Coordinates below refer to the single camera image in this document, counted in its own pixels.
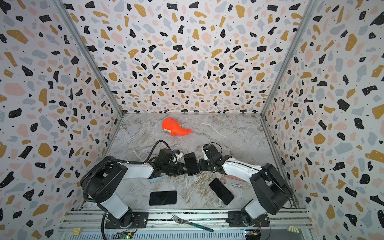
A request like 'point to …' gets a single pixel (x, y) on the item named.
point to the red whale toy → (172, 125)
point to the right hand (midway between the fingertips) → (197, 163)
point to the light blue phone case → (154, 180)
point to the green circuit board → (123, 235)
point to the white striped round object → (293, 229)
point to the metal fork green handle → (180, 220)
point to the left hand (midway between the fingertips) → (188, 169)
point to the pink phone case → (232, 177)
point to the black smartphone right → (221, 191)
